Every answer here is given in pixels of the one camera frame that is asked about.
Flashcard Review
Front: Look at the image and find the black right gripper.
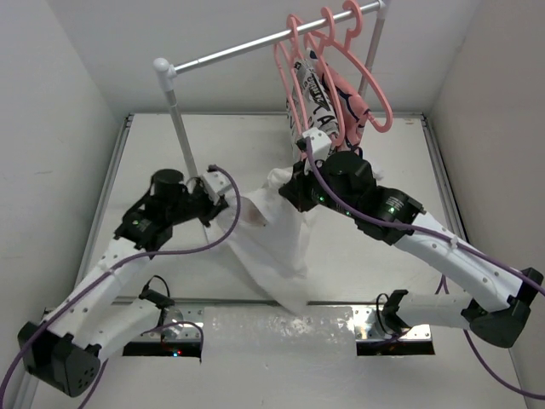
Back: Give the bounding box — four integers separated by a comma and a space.
280, 153, 358, 218

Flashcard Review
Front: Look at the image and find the white t shirt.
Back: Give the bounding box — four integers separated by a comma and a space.
212, 166, 387, 317

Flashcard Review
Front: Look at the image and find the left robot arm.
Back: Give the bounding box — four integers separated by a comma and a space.
17, 165, 238, 397

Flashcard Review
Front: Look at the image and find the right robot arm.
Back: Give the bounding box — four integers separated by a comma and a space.
279, 152, 543, 349

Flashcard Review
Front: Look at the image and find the pink navy shirt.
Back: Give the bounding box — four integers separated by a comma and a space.
329, 68, 370, 156

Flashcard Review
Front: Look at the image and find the black white printed shirt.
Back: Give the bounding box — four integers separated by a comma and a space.
286, 49, 338, 162

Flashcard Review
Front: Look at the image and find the empty pink hanger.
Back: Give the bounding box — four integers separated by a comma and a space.
340, 0, 364, 52

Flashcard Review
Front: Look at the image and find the pink hanger with printed shirt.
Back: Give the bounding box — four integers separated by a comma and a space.
304, 33, 346, 148

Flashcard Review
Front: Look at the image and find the clear tape patch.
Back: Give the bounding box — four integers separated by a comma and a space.
202, 306, 357, 366

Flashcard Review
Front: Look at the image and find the white clothes rack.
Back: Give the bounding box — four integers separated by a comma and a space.
153, 1, 377, 177

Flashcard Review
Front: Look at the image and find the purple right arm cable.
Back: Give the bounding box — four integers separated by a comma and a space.
304, 135, 545, 408

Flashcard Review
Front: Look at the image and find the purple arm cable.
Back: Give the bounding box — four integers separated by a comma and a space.
0, 164, 242, 409
304, 135, 545, 408

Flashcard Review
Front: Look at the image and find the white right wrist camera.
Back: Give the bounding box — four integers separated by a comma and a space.
295, 128, 331, 160

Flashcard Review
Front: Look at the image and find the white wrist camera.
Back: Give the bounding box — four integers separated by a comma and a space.
295, 128, 331, 160
200, 170, 232, 205

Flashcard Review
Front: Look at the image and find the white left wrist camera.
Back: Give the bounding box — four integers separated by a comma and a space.
200, 170, 232, 205

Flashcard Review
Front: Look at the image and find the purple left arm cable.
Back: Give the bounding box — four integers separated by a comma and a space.
0, 164, 242, 409

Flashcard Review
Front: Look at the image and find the metal base rail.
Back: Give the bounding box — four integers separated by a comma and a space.
121, 299, 435, 358

